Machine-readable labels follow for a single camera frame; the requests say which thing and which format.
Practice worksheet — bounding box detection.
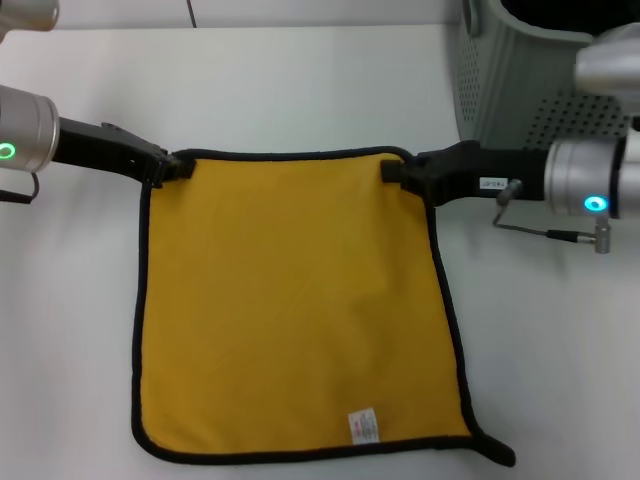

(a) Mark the right gripper cable with connector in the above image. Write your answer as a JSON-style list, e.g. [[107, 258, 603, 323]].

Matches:
[[492, 179, 615, 255]]

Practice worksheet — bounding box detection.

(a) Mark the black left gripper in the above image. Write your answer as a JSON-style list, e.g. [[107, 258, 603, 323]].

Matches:
[[52, 117, 195, 189]]

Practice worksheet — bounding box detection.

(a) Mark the grey perforated storage basket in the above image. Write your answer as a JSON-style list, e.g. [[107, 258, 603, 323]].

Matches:
[[453, 0, 640, 151]]

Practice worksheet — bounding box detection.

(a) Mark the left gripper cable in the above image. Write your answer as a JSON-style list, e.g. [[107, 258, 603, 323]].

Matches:
[[0, 172, 41, 204]]

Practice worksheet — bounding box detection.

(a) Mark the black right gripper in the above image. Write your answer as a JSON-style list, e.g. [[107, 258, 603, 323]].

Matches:
[[382, 140, 549, 207]]

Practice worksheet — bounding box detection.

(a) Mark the yellow towel with black trim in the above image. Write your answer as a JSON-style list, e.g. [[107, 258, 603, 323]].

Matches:
[[130, 145, 517, 469]]

